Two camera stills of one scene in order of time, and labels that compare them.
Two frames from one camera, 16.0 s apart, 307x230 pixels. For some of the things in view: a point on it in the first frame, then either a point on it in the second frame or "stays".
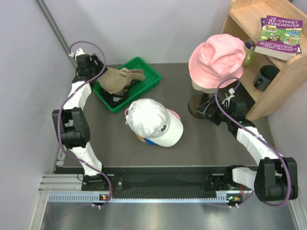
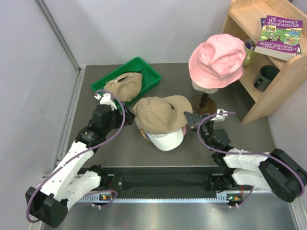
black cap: [113, 100] to [139, 71]
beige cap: [115, 81] to [162, 115]
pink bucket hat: [219, 57] stays
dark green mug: [266, 75] stays
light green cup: [251, 55] stays
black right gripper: [213, 103] to [193, 118]
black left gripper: [100, 66] to [129, 117]
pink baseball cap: [172, 111] to [184, 129]
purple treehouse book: [280, 38] stays
